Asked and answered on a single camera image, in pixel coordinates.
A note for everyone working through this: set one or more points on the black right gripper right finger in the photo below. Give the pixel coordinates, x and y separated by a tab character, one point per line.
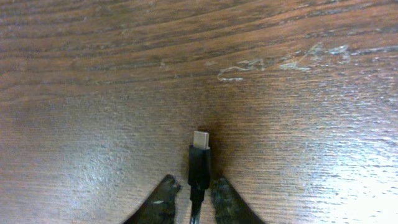
230	208

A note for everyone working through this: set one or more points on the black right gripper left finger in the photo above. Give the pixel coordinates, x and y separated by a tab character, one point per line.
159	207

